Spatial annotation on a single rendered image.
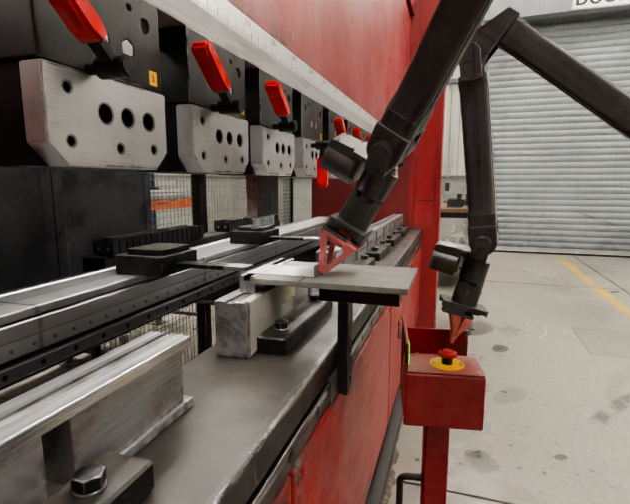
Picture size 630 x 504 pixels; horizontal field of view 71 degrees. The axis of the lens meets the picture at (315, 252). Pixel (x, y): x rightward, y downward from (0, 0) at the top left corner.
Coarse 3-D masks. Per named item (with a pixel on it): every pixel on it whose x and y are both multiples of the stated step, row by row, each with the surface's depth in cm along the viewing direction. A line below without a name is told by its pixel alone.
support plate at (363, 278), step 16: (336, 272) 81; (352, 272) 81; (368, 272) 81; (384, 272) 81; (400, 272) 81; (416, 272) 83; (320, 288) 73; (336, 288) 72; (352, 288) 71; (368, 288) 70; (384, 288) 70; (400, 288) 69
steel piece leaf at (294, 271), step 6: (270, 270) 82; (276, 270) 82; (282, 270) 82; (288, 270) 82; (294, 270) 82; (300, 270) 82; (306, 270) 82; (312, 270) 82; (294, 276) 77; (300, 276) 77; (306, 276) 77; (312, 276) 77
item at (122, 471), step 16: (112, 464) 41; (128, 464) 41; (144, 464) 41; (112, 480) 39; (128, 480) 39; (144, 480) 40; (64, 496) 37; (96, 496) 37; (112, 496) 37; (128, 496) 38; (144, 496) 41
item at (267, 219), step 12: (252, 180) 78; (264, 180) 81; (276, 180) 86; (252, 192) 78; (264, 192) 81; (276, 192) 87; (252, 204) 79; (264, 204) 81; (276, 204) 87; (252, 216) 79; (264, 216) 82; (252, 228) 79
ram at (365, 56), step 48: (144, 0) 44; (240, 0) 63; (288, 0) 80; (336, 0) 110; (384, 0) 176; (240, 48) 64; (288, 48) 81; (336, 48) 112; (384, 48) 181; (384, 96) 186
